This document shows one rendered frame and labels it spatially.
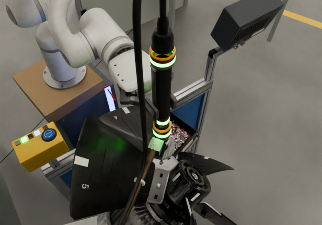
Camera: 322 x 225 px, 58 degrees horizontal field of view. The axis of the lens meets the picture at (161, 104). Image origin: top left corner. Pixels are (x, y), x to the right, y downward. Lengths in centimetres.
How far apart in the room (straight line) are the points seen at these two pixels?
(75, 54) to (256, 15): 82
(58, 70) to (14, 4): 34
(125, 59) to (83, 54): 11
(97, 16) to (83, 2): 189
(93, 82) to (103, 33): 64
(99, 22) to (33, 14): 41
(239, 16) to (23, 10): 80
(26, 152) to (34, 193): 116
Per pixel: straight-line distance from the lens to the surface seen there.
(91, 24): 73
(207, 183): 86
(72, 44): 69
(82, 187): 63
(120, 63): 64
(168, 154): 76
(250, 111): 249
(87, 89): 130
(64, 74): 131
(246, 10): 129
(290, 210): 224
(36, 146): 112
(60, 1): 69
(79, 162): 63
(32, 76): 142
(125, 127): 95
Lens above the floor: 200
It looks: 56 degrees down
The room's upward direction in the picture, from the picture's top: straight up
